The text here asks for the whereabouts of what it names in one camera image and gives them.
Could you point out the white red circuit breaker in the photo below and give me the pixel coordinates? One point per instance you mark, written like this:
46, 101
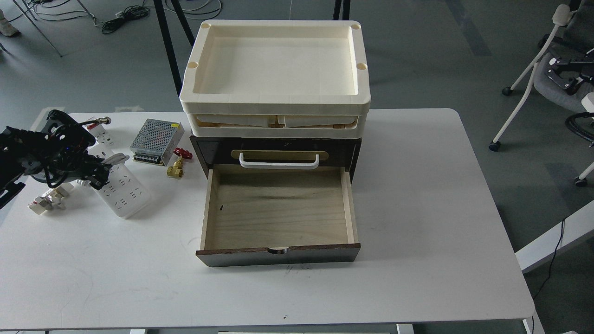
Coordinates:
97, 129

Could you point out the cream lower tray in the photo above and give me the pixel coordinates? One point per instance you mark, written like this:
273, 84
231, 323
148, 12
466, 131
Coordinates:
278, 127

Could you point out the white rolling chair frame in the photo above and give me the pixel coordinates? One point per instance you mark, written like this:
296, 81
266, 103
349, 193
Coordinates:
571, 37

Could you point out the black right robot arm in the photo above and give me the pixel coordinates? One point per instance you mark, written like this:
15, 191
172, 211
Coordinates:
583, 66

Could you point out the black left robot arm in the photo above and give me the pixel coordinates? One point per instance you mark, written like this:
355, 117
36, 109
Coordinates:
12, 156

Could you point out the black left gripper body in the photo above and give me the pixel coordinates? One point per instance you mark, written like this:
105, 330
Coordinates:
57, 153

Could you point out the open wooden drawer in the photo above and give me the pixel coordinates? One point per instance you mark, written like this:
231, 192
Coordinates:
262, 217

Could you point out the white drawer handle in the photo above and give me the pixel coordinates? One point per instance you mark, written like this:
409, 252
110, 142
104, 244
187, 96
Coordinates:
279, 165

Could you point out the white power strip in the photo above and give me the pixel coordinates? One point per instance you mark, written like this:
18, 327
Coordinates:
123, 193

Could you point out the brass valve red handle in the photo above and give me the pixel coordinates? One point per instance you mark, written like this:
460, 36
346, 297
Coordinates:
176, 170

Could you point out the cream plastic tray top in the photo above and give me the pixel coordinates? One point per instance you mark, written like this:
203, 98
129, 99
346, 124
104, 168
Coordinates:
277, 68

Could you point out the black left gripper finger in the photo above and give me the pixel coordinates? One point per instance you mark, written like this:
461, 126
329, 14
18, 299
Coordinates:
96, 172

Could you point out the metal mesh power supply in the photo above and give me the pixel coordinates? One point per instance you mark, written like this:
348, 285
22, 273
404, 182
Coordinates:
156, 141

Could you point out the white grey circuit breaker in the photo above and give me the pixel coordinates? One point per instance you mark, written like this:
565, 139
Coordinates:
52, 199

